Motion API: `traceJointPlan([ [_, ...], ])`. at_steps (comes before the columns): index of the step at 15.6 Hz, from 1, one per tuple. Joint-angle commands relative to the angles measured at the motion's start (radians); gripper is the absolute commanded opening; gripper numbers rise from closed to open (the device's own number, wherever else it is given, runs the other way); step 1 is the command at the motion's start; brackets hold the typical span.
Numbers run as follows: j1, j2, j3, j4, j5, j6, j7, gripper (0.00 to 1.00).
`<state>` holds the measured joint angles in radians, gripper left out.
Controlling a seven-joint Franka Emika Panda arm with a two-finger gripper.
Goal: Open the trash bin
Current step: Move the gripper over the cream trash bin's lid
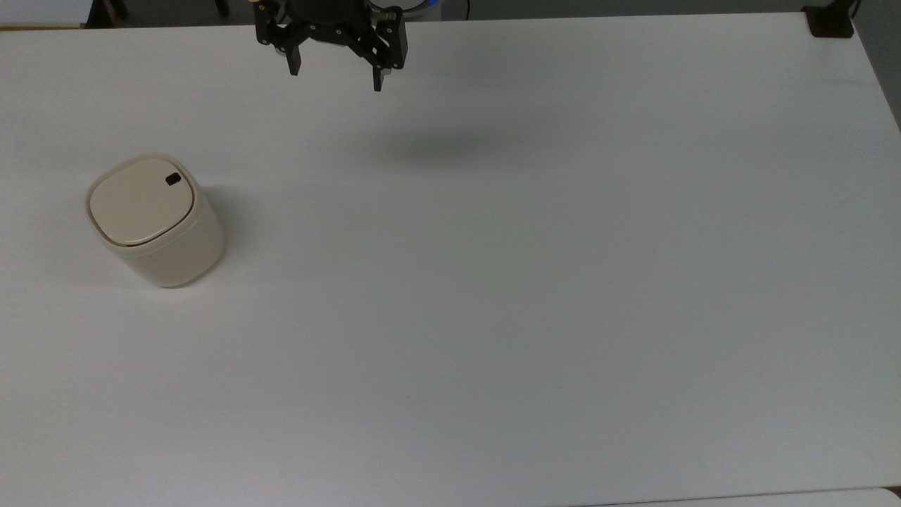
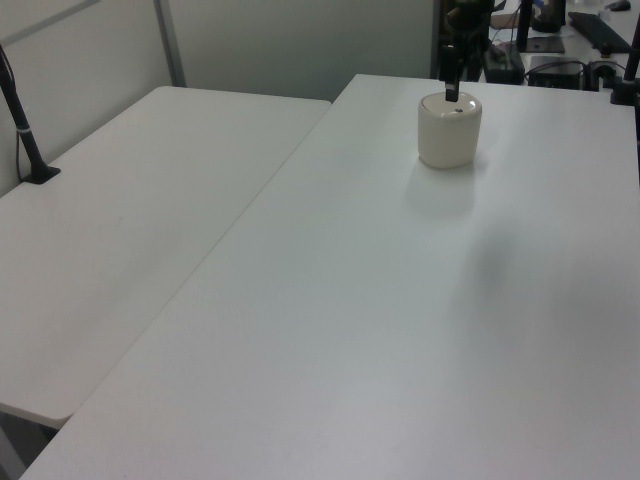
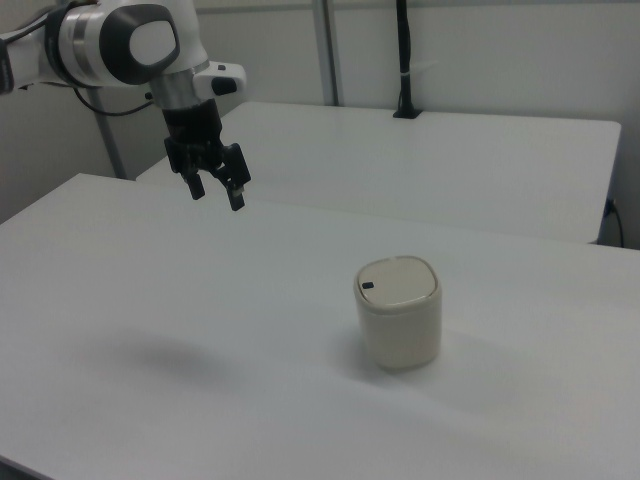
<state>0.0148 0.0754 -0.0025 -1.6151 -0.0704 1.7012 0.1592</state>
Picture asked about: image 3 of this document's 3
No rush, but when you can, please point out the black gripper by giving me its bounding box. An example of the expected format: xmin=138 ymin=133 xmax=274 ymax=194
xmin=160 ymin=98 xmax=253 ymax=213

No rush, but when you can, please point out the cream bin lid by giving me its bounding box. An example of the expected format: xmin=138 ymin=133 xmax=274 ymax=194
xmin=355 ymin=255 xmax=441 ymax=311

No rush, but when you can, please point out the cream trash bin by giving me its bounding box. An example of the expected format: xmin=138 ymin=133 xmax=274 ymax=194
xmin=353 ymin=255 xmax=444 ymax=374

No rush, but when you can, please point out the white side table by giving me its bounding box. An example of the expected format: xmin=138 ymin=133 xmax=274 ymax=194
xmin=135 ymin=101 xmax=623 ymax=246

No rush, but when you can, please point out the black stand pole with clamp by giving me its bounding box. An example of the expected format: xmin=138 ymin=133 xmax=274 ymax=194
xmin=392 ymin=0 xmax=424 ymax=120

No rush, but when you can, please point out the grey metal frame post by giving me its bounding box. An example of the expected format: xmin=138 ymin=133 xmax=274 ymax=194
xmin=92 ymin=94 xmax=127 ymax=180
xmin=312 ymin=0 xmax=346 ymax=107

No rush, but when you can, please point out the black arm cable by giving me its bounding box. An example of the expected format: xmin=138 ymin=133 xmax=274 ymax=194
xmin=0 ymin=14 xmax=156 ymax=118

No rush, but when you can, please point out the white cable tie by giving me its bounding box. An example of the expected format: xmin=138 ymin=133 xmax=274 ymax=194
xmin=401 ymin=59 xmax=439 ymax=79

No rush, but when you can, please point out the black wall cable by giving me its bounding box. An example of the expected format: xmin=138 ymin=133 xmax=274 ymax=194
xmin=604 ymin=199 xmax=626 ymax=249

